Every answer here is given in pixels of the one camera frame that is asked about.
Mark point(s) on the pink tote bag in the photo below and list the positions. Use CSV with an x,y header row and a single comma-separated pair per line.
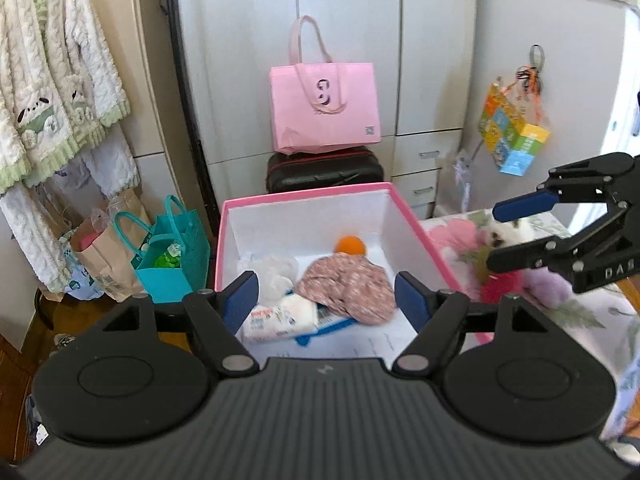
x,y
325,110

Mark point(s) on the pink cardboard box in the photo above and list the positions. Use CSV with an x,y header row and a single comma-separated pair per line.
x,y
325,215

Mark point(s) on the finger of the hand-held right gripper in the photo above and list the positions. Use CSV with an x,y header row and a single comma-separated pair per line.
x,y
520,256
525,205

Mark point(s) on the white refrigerator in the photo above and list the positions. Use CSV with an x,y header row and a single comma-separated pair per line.
x,y
600,110

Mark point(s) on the orange makeup sponge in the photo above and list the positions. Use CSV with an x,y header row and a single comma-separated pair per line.
x,y
350,245

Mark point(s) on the white tissue pack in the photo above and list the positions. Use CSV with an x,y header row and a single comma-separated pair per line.
x,y
280,320

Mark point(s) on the red plush strawberry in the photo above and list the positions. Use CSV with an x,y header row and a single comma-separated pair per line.
x,y
500,286

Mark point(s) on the blue wet wipes pack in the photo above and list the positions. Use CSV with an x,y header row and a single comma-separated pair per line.
x,y
325,333

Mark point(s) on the brown paper bag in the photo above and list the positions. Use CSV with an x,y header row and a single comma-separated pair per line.
x,y
100,265

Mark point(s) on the white fluffy scrunchie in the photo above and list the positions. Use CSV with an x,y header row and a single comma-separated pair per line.
x,y
275,272

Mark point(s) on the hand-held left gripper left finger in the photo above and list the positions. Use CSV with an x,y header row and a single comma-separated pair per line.
x,y
240,296

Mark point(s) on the cream fuzzy pajama pants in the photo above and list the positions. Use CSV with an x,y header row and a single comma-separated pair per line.
x,y
25,220

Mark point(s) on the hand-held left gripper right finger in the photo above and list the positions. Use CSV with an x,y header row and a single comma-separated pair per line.
x,y
412,300

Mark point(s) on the black clothes rack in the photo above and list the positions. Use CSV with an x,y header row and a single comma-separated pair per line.
x,y
42,310

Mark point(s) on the grey wardrobe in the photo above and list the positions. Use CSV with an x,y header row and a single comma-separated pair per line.
x,y
240,60

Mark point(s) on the floral tablecloth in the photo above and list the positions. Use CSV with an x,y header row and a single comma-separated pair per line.
x,y
590,320

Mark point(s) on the beige cabinet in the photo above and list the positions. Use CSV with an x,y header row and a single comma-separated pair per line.
x,y
155,85

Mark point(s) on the printed paper sheet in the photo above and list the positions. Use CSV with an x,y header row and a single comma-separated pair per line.
x,y
385,342

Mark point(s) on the pink floral cloth pouch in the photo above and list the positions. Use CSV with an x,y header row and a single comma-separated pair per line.
x,y
345,285

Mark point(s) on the panda plush toy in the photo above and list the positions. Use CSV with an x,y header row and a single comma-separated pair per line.
x,y
505,235

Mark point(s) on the colourful gift bag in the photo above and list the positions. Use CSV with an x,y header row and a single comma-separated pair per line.
x,y
515,145

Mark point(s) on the cream fuzzy pajama jacket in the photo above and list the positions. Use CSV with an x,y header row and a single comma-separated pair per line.
x,y
50,60

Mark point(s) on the black suitcase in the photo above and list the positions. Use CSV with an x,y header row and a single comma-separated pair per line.
x,y
320,172

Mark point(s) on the teal plastic bag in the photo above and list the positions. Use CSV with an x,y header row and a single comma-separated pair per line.
x,y
170,265

